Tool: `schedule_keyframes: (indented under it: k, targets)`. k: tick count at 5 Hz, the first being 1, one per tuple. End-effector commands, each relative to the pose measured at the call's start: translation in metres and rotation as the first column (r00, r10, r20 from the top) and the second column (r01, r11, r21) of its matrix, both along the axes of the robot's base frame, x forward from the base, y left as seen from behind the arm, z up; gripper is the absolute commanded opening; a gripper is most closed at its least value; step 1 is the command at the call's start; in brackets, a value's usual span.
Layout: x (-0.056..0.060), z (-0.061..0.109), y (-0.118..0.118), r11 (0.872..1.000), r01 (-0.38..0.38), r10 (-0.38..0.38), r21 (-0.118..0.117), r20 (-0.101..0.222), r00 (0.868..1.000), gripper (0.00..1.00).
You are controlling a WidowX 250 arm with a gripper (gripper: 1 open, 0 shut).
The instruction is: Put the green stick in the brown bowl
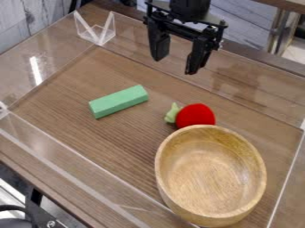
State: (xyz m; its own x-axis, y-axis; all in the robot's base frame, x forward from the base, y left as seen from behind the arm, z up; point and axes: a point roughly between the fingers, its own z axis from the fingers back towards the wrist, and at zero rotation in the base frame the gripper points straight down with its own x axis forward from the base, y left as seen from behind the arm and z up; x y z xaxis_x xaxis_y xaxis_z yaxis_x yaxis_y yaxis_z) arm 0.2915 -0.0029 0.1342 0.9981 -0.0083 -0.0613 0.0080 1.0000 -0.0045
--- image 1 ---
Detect black table clamp base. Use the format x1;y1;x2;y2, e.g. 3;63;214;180
0;190;70;228

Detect brown wooden bowl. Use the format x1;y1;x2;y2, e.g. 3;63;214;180
155;125;268;227

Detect red plush strawberry toy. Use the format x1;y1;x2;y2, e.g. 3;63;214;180
165;103;216;128

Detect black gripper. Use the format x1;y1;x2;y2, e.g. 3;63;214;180
145;0;229;75

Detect metal table leg background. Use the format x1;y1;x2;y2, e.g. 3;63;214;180
267;9;300;56

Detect green rectangular block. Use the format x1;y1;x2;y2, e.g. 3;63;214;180
89;85;149;118

